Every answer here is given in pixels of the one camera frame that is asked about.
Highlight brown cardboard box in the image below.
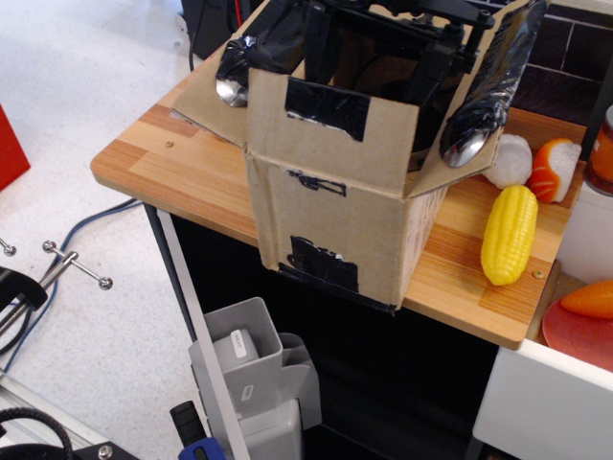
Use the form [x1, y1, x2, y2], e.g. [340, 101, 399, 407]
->
[170, 0, 550, 311]

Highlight taped metal spoon left flap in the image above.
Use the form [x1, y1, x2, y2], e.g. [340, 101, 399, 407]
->
[216, 1, 306, 107]

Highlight metal clamp with handle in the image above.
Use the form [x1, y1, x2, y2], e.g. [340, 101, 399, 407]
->
[1, 232, 114, 356]

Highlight salmon sushi toy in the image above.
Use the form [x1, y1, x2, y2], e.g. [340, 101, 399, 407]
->
[528, 138, 581, 203]

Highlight blue black tool handle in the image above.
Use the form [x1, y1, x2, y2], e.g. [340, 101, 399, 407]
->
[170, 401, 226, 460]

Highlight orange labelled can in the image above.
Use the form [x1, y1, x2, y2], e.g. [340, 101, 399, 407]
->
[584, 105, 613, 196]

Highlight red box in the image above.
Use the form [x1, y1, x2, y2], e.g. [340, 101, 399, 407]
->
[0, 108, 31, 191]

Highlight grey plastic bin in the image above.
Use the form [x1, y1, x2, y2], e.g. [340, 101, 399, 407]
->
[189, 297, 322, 460]

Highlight white toy rice ball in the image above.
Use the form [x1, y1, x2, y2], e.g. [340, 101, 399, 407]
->
[483, 134, 533, 189]

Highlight orange toy carrot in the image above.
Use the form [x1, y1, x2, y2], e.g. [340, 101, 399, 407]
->
[560, 280, 612, 319]

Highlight yellow toy corn cob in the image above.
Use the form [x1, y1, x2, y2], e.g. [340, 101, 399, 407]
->
[481, 185, 538, 286]

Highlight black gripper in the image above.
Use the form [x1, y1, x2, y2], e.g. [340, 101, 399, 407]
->
[304, 1, 495, 108]

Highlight blue floor cable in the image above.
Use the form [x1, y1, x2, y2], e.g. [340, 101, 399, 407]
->
[0, 197, 145, 375]

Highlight black braided cable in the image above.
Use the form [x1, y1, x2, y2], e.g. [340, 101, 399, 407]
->
[0, 406, 74, 460]

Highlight white sink cabinet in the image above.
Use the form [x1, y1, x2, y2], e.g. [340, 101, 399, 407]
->
[467, 186, 612, 459]

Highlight taped metal spoon right flap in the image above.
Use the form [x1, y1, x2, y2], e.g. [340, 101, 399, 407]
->
[440, 0, 549, 168]

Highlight red plate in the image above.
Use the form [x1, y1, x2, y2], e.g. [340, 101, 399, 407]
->
[541, 301, 612, 372]

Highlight taped metal spoon flap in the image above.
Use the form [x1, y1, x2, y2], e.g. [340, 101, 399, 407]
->
[216, 1, 306, 107]
[440, 0, 549, 168]

